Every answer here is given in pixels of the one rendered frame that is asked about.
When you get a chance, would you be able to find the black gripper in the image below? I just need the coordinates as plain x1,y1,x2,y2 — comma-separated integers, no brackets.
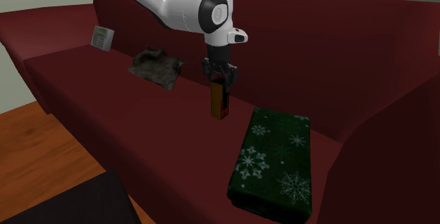
201,44,240,95

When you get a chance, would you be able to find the orange rectangular box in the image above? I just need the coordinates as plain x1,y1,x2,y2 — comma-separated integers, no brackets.
210,80,231,120

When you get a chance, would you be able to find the grey crumpled cloth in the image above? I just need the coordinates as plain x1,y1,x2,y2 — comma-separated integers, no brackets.
127,46,187,90

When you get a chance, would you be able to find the dark red sofa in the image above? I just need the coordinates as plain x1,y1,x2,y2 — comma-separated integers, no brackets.
0,0,440,224

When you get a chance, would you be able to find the green snowflake folded blanket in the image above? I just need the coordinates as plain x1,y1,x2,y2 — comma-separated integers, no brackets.
226,106,314,224

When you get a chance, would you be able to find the black robot stand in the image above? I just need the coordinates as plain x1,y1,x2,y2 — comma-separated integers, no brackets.
0,168,142,224

